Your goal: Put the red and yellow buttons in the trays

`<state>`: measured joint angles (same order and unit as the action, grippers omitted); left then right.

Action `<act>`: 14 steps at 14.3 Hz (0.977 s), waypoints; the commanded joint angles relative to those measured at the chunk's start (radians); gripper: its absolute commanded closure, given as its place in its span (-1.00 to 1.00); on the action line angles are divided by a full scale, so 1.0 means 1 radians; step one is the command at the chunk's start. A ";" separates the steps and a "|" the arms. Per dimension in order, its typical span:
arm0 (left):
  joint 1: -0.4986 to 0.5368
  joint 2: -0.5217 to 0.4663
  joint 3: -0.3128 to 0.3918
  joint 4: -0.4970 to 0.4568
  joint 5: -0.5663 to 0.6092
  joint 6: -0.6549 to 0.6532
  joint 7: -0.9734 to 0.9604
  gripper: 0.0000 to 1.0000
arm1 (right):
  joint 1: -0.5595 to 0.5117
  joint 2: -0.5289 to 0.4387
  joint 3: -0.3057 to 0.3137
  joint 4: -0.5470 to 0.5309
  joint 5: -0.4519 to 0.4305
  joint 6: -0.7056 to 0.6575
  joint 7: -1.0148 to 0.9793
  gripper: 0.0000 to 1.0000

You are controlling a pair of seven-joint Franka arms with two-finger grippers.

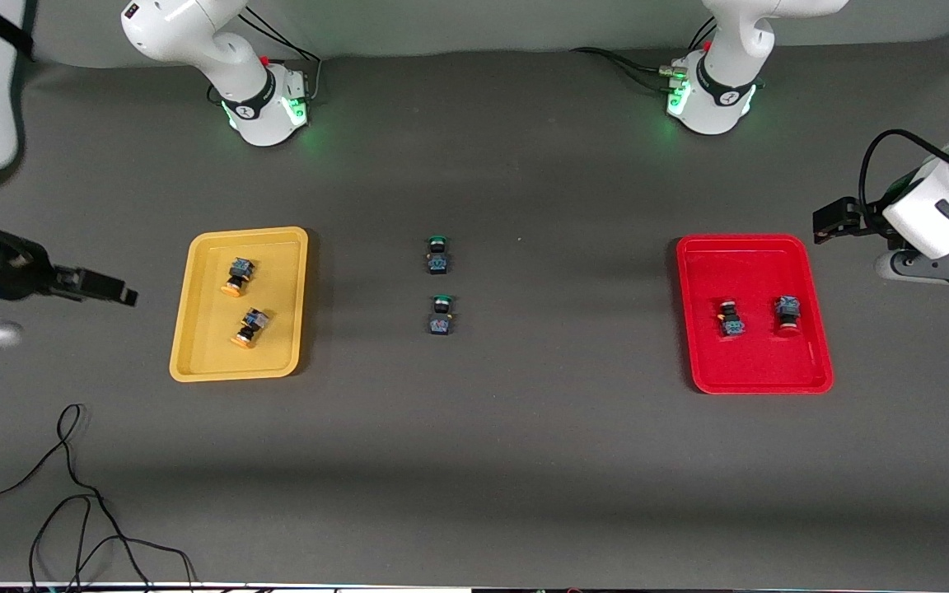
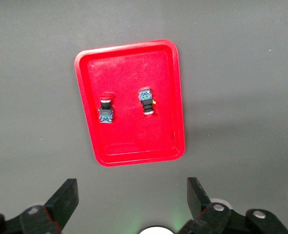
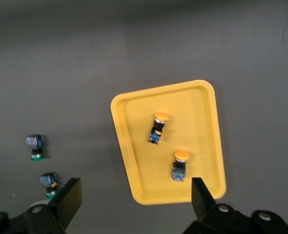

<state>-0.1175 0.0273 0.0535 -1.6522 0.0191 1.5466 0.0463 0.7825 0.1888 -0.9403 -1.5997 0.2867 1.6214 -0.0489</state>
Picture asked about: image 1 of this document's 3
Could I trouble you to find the yellow push button switch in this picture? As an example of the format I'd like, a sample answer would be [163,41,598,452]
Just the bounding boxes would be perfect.
[222,257,255,297]
[231,308,269,349]

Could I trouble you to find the red plastic tray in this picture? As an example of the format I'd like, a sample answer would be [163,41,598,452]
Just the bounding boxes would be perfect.
[676,234,835,395]

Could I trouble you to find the yellow plastic tray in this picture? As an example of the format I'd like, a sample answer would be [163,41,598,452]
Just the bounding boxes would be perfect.
[169,227,311,383]

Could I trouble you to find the dark grey table mat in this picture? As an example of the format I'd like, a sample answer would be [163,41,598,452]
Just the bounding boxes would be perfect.
[0,33,949,590]

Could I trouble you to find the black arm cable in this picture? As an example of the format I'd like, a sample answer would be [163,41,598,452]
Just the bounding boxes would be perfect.
[858,128,949,215]

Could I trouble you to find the black loose table cable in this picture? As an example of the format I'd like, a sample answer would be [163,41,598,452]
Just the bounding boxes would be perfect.
[0,404,197,593]

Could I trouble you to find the black base cables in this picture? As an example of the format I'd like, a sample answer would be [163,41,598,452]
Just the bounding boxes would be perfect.
[569,47,681,91]
[240,7,323,104]

